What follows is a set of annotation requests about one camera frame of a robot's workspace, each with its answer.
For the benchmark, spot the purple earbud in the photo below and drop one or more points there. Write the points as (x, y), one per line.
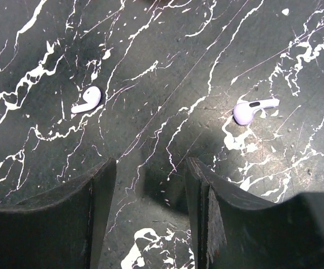
(92, 97)
(243, 113)

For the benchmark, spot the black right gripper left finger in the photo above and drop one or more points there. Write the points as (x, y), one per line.
(63, 227)

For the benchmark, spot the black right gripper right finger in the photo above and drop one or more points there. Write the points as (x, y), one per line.
(231, 228)

